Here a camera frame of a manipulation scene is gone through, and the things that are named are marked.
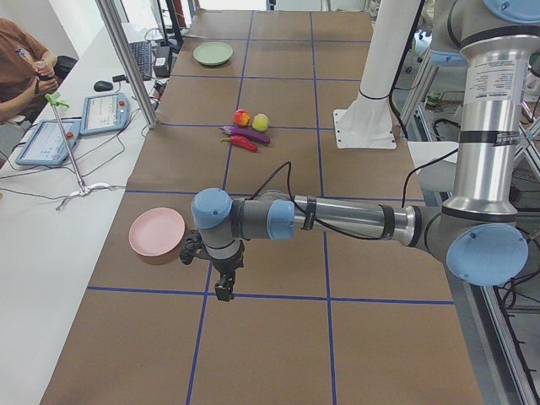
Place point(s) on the green plate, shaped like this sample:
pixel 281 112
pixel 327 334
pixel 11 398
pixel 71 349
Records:
pixel 213 53

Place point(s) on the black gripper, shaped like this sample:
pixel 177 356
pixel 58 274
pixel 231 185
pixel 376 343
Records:
pixel 228 266

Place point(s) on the seated person in brown shirt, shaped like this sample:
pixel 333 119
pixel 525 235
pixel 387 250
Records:
pixel 27 73

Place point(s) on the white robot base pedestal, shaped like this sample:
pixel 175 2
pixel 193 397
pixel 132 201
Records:
pixel 367 122

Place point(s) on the purple eggplant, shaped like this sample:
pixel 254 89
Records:
pixel 247 132

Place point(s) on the black computer mouse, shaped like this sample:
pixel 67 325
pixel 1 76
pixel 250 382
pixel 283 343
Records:
pixel 102 86

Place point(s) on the red chili pepper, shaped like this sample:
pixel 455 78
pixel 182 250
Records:
pixel 242 142

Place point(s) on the black keyboard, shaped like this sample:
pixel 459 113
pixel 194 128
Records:
pixel 142 54

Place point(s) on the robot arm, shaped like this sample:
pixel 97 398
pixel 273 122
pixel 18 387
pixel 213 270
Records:
pixel 473 234

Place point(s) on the metal stand with green clip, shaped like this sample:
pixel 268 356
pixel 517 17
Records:
pixel 84 189

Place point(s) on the right teach pendant tablet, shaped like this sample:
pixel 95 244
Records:
pixel 104 113

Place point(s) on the pink plate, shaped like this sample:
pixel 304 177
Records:
pixel 156 232

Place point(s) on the teach pendant tablet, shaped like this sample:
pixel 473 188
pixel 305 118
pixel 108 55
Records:
pixel 45 146
pixel 104 113

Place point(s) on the black power adapter box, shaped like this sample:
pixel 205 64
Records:
pixel 162 61

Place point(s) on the red apple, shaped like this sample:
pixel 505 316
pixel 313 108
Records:
pixel 242 118

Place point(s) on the aluminium frame post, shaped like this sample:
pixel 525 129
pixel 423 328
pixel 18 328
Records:
pixel 113 24

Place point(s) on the left teach pendant tablet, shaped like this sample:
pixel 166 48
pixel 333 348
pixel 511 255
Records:
pixel 45 146

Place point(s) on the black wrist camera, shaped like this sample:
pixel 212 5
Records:
pixel 192 247

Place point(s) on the yellow green peach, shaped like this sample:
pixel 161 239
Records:
pixel 260 122

